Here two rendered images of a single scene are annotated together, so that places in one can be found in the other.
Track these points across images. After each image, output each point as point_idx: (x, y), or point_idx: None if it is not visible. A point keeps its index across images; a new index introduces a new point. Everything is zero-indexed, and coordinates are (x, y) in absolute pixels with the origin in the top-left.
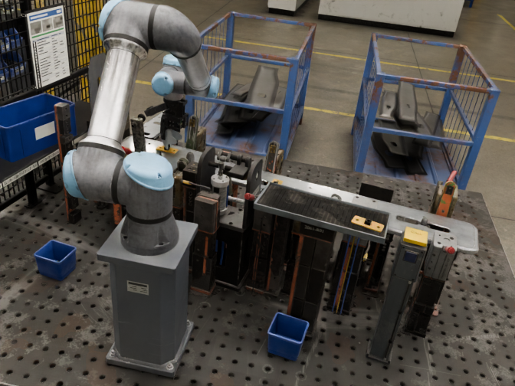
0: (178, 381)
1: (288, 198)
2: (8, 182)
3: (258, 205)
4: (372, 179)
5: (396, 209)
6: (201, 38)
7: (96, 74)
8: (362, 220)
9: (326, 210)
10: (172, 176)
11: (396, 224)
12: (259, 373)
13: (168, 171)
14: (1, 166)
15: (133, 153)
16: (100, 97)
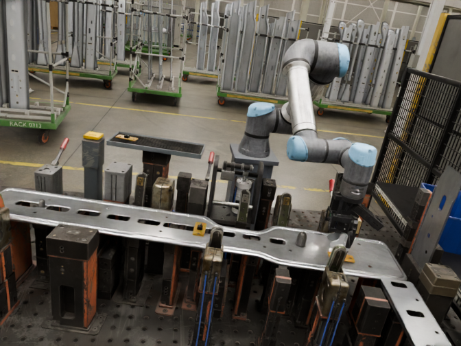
0: None
1: (183, 148)
2: (389, 203)
3: (201, 144)
4: (80, 235)
5: (64, 217)
6: (285, 64)
7: (444, 190)
8: (129, 139)
9: (154, 143)
10: (248, 110)
11: (73, 203)
12: None
13: (250, 106)
14: (410, 207)
15: (272, 105)
16: None
